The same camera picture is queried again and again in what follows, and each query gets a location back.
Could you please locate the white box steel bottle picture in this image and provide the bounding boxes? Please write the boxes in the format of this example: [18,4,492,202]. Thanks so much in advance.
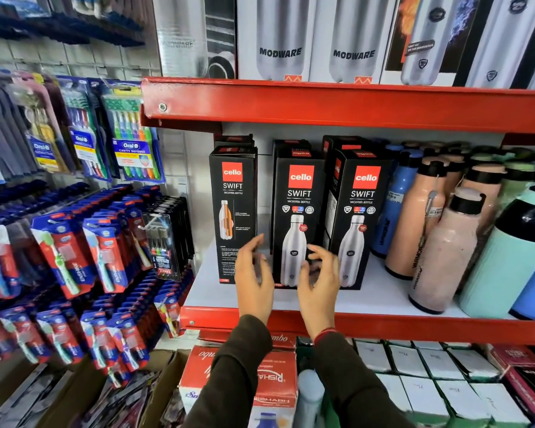
[309,0,398,84]
[236,0,317,82]

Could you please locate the black bottle box orange picture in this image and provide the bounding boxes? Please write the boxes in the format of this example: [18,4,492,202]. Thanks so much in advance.
[209,146,259,285]

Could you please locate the grey capped bottle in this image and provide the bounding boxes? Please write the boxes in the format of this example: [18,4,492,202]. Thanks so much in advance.
[293,369,325,428]

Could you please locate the person's left hand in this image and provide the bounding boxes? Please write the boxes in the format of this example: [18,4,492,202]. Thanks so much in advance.
[234,234,275,326]

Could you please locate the pile of loose toothbrush packs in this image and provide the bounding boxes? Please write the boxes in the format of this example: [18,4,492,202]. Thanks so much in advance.
[0,363,188,428]

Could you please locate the row of assorted capped bottles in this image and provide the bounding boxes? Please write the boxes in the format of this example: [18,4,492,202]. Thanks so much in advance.
[385,140,535,219]

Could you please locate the silver grey bottle box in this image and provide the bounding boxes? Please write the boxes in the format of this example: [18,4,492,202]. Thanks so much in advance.
[152,0,238,79]

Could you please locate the red metal shelf board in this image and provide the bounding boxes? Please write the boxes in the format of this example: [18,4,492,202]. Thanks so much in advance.
[141,77,535,134]

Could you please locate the flame print bottle box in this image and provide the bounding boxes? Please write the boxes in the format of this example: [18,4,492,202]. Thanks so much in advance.
[379,0,483,87]

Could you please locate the brown cardboard carton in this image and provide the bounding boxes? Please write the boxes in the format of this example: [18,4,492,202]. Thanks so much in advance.
[35,349,192,428]

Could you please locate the black bottle box silver picture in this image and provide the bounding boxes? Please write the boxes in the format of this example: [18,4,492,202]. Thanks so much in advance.
[328,149,393,290]
[272,149,326,289]

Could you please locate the mint flask black band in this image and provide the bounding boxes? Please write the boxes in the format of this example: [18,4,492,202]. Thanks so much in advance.
[458,182,535,320]

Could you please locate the row of dark blue packs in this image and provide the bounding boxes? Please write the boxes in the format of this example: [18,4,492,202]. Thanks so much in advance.
[0,0,145,47]

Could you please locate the blue multi toothbrush pack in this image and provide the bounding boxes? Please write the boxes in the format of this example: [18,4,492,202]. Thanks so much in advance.
[56,75,113,182]

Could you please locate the red edged white shelf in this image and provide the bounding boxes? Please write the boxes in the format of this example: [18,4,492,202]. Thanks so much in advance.
[180,238,535,348]

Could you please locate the row of grey toothbrush packs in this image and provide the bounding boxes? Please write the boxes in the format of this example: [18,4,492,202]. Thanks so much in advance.
[0,71,38,185]

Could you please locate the red white cardboard box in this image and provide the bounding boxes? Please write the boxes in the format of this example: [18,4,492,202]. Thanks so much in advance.
[178,345,299,428]

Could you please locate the pink speckled bottle black cap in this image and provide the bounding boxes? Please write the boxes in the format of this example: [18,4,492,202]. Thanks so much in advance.
[408,187,487,315]

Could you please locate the red wrist thread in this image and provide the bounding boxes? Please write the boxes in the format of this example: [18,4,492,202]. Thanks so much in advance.
[313,327,339,346]

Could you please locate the peach bottle black cap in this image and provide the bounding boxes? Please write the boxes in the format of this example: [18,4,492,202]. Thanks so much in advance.
[385,157,449,281]

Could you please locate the pink toothbrush pack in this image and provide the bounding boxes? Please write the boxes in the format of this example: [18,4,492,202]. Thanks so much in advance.
[9,72,77,175]

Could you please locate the stack of white topped boxes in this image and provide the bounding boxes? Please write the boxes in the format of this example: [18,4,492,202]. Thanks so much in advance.
[352,339,532,428]

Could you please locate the flat red box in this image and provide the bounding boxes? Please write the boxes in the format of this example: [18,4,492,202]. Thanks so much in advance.
[198,328,298,351]

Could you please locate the stack of dark red boxes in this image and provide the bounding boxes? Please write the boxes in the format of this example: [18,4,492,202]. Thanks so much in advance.
[485,343,535,425]

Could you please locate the black white bottle box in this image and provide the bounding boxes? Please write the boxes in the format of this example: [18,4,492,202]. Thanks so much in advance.
[454,0,535,91]

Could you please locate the green multi toothbrush pack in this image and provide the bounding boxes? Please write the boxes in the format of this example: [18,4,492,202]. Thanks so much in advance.
[99,79,166,184]

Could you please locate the person's left forearm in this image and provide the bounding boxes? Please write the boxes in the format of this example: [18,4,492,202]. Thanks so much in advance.
[182,315,273,428]

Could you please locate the person's right forearm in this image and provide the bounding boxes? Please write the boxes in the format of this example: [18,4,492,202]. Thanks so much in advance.
[313,332,414,428]

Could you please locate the person's right hand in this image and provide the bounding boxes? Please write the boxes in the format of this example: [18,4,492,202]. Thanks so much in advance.
[297,244,342,339]

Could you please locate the rows of red blue toothbrush packs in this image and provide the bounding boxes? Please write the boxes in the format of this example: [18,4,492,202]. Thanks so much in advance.
[0,182,194,389]

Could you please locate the blue bottle black cap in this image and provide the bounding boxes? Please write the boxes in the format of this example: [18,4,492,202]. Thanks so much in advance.
[371,149,424,259]

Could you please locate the row of black toothbrush packs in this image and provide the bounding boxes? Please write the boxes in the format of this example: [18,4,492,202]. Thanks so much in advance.
[141,196,195,282]

